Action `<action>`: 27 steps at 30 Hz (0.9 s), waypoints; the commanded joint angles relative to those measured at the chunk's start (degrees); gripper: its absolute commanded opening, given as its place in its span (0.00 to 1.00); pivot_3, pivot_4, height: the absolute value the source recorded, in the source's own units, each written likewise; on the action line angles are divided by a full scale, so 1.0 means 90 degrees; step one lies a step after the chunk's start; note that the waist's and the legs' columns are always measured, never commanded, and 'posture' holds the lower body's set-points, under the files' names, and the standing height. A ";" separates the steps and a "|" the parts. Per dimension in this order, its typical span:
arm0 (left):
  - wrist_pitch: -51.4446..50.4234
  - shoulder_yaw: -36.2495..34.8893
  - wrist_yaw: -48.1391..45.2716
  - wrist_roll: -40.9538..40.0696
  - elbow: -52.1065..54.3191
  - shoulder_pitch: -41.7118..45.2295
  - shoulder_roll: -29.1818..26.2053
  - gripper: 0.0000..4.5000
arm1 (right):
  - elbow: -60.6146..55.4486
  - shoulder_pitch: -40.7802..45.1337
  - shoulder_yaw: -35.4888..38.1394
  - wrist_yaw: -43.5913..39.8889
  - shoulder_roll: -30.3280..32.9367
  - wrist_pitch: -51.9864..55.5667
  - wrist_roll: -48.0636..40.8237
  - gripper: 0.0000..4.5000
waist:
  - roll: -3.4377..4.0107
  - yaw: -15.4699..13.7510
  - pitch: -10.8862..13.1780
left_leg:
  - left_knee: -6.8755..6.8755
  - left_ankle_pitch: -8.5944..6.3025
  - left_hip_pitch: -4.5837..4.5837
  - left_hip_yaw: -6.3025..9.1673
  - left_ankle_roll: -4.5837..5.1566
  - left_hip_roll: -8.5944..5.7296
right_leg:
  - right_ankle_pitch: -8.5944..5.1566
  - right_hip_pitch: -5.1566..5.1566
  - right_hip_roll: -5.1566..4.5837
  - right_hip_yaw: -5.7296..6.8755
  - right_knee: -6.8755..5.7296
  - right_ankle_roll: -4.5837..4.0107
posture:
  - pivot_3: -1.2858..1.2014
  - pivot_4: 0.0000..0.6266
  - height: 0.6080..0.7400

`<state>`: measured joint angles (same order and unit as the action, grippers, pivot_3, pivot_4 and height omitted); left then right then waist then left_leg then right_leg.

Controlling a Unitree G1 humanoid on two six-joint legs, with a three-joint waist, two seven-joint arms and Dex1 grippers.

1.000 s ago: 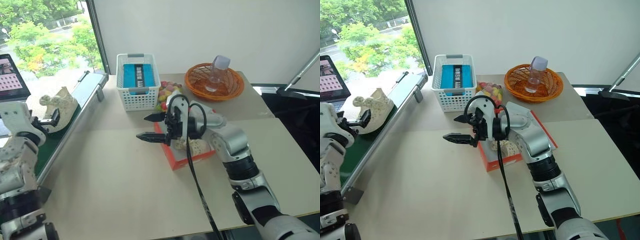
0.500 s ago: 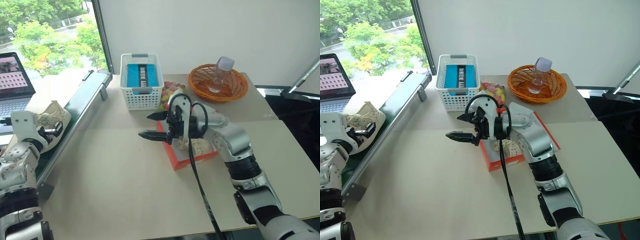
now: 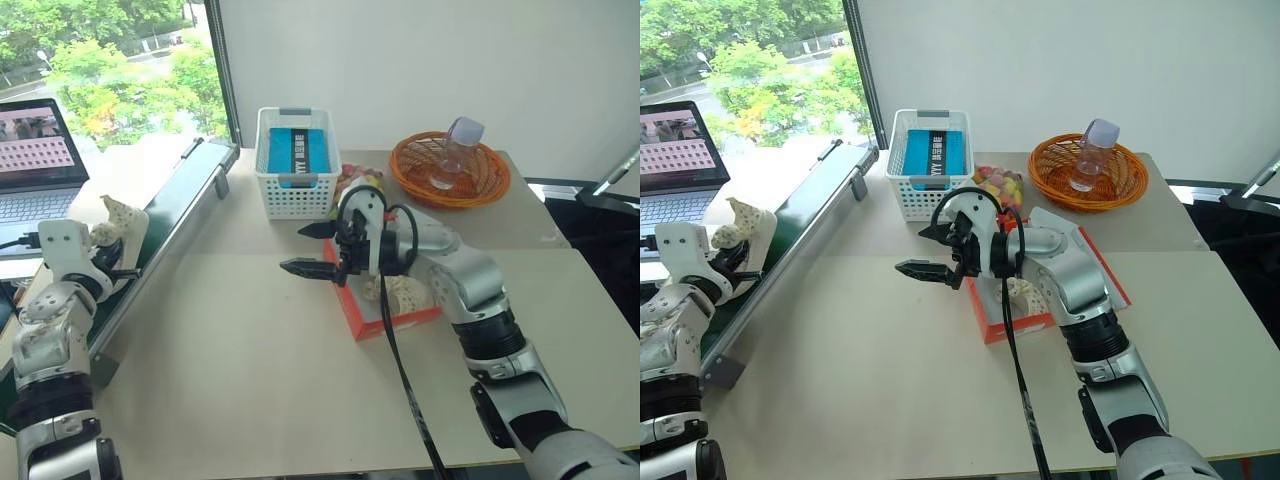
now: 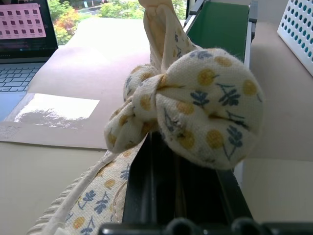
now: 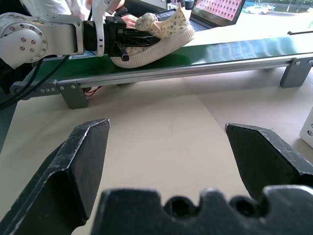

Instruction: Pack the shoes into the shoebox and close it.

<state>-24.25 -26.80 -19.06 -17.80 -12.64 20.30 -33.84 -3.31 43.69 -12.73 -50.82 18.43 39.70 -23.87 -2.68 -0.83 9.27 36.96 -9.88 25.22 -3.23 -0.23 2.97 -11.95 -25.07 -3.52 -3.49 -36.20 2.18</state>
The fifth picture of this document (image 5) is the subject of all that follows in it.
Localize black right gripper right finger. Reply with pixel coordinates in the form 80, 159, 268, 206
224, 123, 313, 201

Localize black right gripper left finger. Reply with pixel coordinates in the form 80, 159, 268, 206
0, 118, 111, 235

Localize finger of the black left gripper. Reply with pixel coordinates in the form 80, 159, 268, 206
117, 28, 162, 47

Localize cream floral slip-on shoe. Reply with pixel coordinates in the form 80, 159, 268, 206
111, 2, 196, 69

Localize bystander bare hand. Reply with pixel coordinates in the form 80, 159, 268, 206
121, 14, 139, 29

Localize dark laptop with keyboard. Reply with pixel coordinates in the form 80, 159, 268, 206
154, 8, 179, 22

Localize white box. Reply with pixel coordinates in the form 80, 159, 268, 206
299, 106, 313, 148

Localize bystander white shirt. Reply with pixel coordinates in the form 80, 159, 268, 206
19, 0, 94, 22

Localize grey conveyor leg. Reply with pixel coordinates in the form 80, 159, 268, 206
279, 57, 313, 89
58, 82, 89, 110

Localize open laptop with red screen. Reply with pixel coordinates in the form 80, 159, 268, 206
188, 0, 247, 33

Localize green conveyor belt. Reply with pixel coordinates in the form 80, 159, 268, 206
31, 35, 313, 83

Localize white car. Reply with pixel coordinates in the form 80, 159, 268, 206
244, 4, 270, 15

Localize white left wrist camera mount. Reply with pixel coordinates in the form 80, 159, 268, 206
90, 0, 123, 57

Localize silver aluminium conveyor rail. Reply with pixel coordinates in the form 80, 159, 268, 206
55, 52, 313, 88

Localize red wires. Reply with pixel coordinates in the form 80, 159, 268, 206
82, 86, 104, 97

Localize grey conveyor end bracket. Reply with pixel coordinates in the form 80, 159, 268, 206
9, 80, 61, 101

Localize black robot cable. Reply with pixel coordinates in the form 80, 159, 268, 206
0, 55, 70, 110

